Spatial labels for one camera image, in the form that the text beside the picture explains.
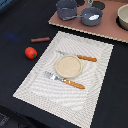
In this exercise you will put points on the red toy tomato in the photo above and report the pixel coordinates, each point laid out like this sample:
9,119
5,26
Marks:
30,52

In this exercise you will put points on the brown toy sausage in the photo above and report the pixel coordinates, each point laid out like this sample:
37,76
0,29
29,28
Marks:
40,40

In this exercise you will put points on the white and blue toy fish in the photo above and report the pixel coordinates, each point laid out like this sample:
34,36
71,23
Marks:
94,17

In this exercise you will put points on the grey frying pan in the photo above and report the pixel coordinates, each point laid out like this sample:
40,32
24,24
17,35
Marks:
85,14

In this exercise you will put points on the beige round plate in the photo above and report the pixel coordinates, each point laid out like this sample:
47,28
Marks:
68,66

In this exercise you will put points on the white woven placemat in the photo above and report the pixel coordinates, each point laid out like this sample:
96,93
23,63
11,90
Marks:
74,105

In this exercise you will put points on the grey cooking pot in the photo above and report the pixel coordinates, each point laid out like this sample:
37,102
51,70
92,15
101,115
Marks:
66,8

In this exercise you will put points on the beige bowl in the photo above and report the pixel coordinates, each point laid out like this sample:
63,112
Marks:
123,16

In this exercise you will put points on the fork with orange handle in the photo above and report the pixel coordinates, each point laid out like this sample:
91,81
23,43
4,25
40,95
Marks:
69,82

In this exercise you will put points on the knife with orange handle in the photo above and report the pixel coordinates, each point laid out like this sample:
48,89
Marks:
79,56

